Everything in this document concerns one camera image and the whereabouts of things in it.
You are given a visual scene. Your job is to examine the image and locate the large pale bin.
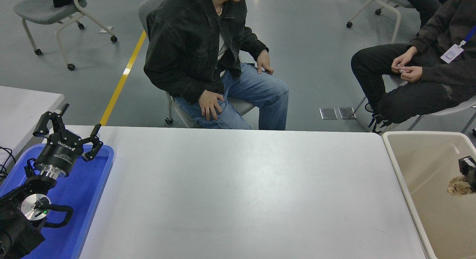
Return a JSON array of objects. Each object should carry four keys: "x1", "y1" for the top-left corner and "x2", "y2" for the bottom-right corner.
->
[{"x1": 382, "y1": 131, "x2": 476, "y2": 259}]

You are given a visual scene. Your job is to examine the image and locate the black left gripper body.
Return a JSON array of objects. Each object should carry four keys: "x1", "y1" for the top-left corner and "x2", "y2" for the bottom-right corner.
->
[{"x1": 35, "y1": 132, "x2": 84, "y2": 174}]

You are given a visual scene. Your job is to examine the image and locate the blue plastic tray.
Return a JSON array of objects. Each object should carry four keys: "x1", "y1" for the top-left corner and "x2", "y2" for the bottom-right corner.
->
[{"x1": 0, "y1": 143, "x2": 115, "y2": 259}]

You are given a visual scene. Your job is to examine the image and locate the white side table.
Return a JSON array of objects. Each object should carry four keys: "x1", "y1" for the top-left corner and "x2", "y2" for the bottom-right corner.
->
[{"x1": 0, "y1": 86, "x2": 65, "y2": 166}]

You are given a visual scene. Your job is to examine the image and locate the person's left hand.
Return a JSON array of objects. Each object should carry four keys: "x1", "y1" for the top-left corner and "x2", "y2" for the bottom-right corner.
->
[
  {"x1": 256, "y1": 49, "x2": 274, "y2": 75},
  {"x1": 399, "y1": 66, "x2": 423, "y2": 83}
]

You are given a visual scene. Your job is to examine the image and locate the person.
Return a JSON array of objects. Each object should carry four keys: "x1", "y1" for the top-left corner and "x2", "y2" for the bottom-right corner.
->
[
  {"x1": 144, "y1": 0, "x2": 289, "y2": 131},
  {"x1": 351, "y1": 0, "x2": 476, "y2": 135},
  {"x1": 390, "y1": 0, "x2": 458, "y2": 29}
]

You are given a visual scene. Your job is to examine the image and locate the person's right hand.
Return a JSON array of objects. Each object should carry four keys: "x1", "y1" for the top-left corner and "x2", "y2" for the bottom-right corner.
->
[
  {"x1": 391, "y1": 46, "x2": 419, "y2": 73},
  {"x1": 198, "y1": 90, "x2": 225, "y2": 121}
]

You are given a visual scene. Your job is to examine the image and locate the white chair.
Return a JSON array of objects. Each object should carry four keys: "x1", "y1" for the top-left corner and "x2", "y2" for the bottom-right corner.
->
[{"x1": 353, "y1": 75, "x2": 476, "y2": 136}]

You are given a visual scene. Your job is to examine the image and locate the white badge blue lanyard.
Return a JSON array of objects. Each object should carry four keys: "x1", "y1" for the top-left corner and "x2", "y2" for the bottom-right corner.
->
[{"x1": 440, "y1": 25, "x2": 476, "y2": 64}]

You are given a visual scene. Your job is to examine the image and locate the black cable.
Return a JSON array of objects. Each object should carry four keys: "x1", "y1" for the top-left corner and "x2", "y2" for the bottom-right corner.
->
[{"x1": 0, "y1": 147, "x2": 16, "y2": 181}]

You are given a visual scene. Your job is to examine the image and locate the tan paper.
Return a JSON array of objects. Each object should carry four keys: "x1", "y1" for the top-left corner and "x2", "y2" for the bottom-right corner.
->
[{"x1": 447, "y1": 175, "x2": 475, "y2": 196}]

